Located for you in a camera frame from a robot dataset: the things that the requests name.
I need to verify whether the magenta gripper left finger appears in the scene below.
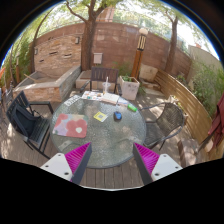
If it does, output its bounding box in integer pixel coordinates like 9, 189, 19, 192
41, 143, 92, 185

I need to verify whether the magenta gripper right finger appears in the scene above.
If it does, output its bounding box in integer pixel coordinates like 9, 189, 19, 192
133, 143, 182, 185

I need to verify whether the floral red mouse pad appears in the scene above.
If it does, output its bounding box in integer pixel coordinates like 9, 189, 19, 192
53, 113, 88, 138

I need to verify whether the dark blue computer mouse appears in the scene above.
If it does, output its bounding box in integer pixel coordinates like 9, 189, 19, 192
113, 111, 122, 121

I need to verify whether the wicker chair on right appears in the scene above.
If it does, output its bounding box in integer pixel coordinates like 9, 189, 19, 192
141, 102, 185, 149

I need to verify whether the round glass patio table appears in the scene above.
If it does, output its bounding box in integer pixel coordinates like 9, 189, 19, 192
51, 98, 146, 168

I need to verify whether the yellow sticky note pad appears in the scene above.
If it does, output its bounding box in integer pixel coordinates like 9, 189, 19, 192
94, 112, 107, 122

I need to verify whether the black chair on left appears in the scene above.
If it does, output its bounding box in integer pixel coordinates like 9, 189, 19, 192
6, 91, 53, 159

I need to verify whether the green marker pen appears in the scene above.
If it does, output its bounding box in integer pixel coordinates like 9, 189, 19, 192
128, 104, 137, 112

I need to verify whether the wooden slat bench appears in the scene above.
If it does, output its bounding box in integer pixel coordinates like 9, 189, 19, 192
153, 68, 224, 161

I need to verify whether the colourful magazine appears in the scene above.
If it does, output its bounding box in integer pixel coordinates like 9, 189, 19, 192
82, 91, 103, 101

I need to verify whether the red folded umbrella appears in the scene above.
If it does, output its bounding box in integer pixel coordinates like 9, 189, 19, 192
199, 93, 224, 150

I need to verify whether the open white book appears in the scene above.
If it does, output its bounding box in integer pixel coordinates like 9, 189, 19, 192
101, 93, 119, 104

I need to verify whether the white square planter box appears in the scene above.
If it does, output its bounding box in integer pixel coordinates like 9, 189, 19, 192
120, 76, 140, 100

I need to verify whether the stone outdoor counter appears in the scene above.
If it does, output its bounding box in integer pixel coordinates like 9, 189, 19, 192
13, 66, 81, 102

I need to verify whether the clear plastic cup with straw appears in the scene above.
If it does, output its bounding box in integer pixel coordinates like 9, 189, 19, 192
103, 77, 111, 94

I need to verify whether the dark wooden chair behind table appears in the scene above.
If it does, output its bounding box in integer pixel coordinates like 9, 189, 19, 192
80, 67, 122, 95

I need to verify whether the thin tree trunk right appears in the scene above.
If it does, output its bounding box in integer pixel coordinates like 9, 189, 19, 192
164, 10, 179, 73

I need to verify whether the large tree trunk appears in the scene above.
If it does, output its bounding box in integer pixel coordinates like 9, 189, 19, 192
66, 0, 109, 70

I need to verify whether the wooden lamp post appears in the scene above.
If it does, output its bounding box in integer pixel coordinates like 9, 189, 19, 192
131, 28, 148, 78

